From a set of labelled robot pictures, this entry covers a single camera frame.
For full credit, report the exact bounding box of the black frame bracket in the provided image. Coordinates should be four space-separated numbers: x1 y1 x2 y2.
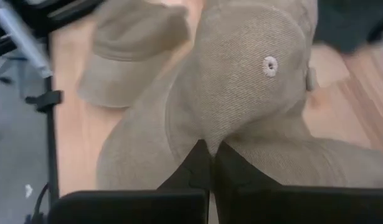
25 89 64 113

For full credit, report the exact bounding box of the khaki baseball cap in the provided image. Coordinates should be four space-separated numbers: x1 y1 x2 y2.
77 0 192 109
96 0 383 190

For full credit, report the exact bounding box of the thin black cable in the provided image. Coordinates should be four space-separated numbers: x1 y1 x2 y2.
31 182 50 224

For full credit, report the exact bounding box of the silver aluminium bar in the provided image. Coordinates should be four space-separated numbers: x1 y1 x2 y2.
0 0 52 78

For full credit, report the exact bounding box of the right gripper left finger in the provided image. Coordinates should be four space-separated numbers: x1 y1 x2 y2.
49 139 210 224

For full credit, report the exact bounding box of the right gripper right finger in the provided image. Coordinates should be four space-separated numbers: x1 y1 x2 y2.
211 141 383 224

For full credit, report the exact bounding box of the black aluminium table frame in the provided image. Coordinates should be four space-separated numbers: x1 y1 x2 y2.
0 0 105 200

